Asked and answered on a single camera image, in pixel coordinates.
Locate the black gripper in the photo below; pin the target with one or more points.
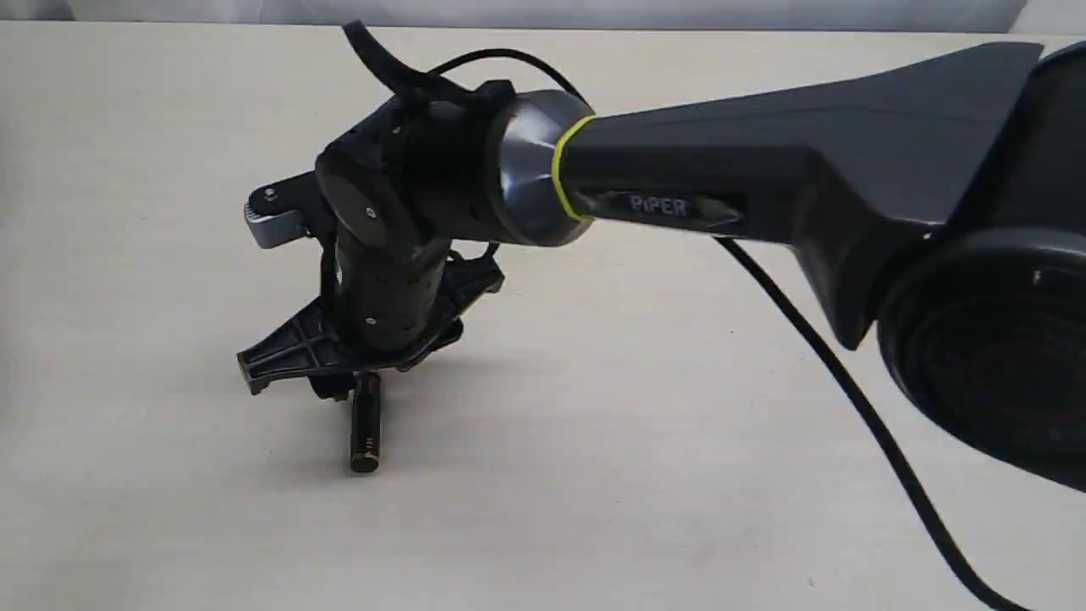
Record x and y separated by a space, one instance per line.
374 311

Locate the black handled screwdriver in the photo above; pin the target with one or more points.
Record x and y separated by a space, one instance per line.
366 423

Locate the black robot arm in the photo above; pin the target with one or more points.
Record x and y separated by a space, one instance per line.
941 201

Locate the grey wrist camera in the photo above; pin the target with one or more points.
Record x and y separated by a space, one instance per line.
288 210

